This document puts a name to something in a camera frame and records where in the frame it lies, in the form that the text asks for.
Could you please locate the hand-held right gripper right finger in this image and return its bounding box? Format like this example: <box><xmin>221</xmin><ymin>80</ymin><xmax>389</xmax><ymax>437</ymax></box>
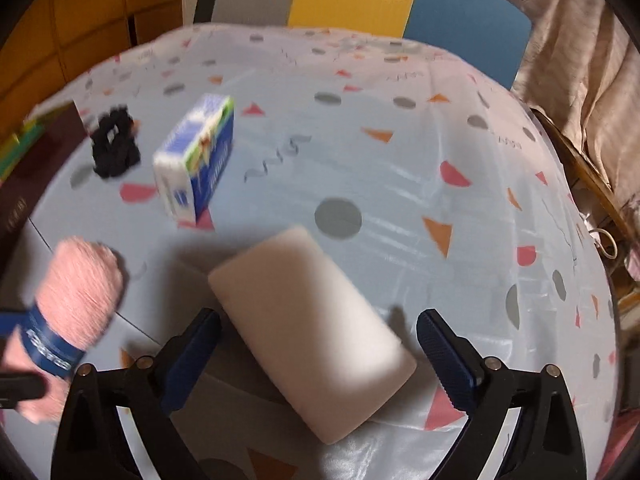
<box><xmin>416</xmin><ymin>308</ymin><xmax>588</xmax><ymax>480</ymax></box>

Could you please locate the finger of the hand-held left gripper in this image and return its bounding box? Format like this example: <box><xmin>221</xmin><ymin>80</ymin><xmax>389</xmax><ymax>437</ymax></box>
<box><xmin>0</xmin><ymin>306</ymin><xmax>87</xmax><ymax>380</ymax></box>
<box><xmin>0</xmin><ymin>373</ymin><xmax>49</xmax><ymax>404</ymax></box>

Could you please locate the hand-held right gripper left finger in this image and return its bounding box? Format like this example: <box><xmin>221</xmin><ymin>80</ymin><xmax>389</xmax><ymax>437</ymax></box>
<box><xmin>50</xmin><ymin>307</ymin><xmax>223</xmax><ymax>480</ymax></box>

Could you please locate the pink fluffy cloth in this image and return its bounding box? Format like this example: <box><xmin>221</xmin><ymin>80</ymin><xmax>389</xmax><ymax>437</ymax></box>
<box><xmin>0</xmin><ymin>236</ymin><xmax>125</xmax><ymax>424</ymax></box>

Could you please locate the white rectangular sponge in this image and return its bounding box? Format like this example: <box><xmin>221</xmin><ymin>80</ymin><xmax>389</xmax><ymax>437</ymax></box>
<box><xmin>207</xmin><ymin>225</ymin><xmax>419</xmax><ymax>445</ymax></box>

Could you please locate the gold tin box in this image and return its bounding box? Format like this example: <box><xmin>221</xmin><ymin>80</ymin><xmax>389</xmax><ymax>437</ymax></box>
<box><xmin>0</xmin><ymin>100</ymin><xmax>97</xmax><ymax>272</ymax></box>

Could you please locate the printed plastic tablecloth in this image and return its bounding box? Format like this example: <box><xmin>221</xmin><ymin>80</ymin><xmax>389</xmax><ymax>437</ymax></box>
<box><xmin>0</xmin><ymin>22</ymin><xmax>622</xmax><ymax>480</ymax></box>

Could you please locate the blue and white tissue pack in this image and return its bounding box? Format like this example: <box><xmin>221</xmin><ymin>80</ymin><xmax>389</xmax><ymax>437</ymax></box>
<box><xmin>152</xmin><ymin>93</ymin><xmax>236</xmax><ymax>226</ymax></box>

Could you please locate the green and yellow sponge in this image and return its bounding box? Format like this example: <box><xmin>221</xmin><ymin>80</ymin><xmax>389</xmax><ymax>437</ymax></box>
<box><xmin>0</xmin><ymin>117</ymin><xmax>47</xmax><ymax>177</ymax></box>

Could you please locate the black scrunchie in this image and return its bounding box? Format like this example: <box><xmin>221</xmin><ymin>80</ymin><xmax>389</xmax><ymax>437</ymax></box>
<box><xmin>91</xmin><ymin>104</ymin><xmax>140</xmax><ymax>179</ymax></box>

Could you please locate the wooden wardrobe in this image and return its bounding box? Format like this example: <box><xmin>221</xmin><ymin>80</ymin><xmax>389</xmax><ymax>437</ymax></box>
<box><xmin>0</xmin><ymin>0</ymin><xmax>197</xmax><ymax>113</ymax></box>

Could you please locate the patterned beige curtain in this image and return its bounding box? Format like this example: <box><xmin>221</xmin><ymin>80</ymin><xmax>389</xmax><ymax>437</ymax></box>
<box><xmin>467</xmin><ymin>0</ymin><xmax>640</xmax><ymax>213</ymax></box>

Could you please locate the white cord loop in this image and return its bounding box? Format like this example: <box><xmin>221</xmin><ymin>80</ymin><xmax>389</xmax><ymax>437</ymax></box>
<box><xmin>590</xmin><ymin>229</ymin><xmax>622</xmax><ymax>260</ymax></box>

